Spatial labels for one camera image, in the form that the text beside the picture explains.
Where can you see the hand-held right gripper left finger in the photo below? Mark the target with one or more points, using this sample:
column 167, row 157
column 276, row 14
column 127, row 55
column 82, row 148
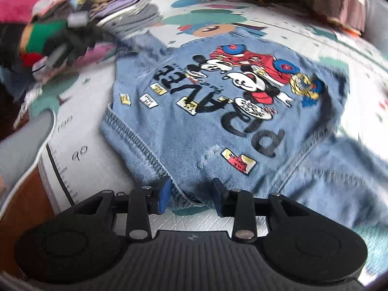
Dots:
column 163, row 195

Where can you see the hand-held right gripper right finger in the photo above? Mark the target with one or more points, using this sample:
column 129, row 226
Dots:
column 216, row 194

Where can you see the cartoon animal play mat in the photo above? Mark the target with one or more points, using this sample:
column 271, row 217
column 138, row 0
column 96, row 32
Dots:
column 91, row 169

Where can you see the printed denim jacket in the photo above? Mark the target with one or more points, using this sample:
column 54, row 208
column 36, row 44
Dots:
column 212, row 127

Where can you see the pastel folded clothes stack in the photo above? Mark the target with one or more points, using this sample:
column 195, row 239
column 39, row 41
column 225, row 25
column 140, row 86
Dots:
column 133, row 9

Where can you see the pink curtain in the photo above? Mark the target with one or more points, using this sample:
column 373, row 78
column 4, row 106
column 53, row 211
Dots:
column 339, row 0

